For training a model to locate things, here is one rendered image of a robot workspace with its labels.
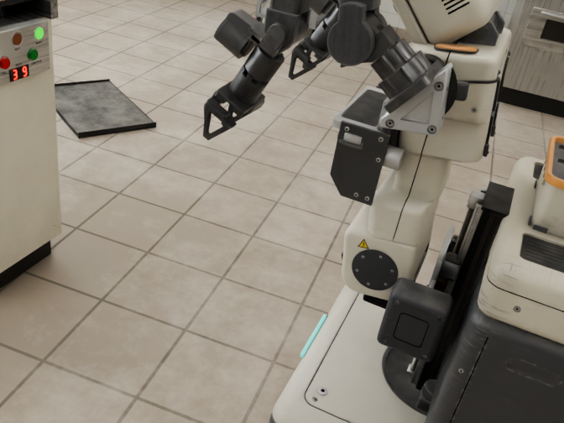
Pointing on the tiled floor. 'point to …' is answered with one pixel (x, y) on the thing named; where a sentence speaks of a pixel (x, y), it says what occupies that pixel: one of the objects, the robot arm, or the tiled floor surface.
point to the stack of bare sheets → (98, 109)
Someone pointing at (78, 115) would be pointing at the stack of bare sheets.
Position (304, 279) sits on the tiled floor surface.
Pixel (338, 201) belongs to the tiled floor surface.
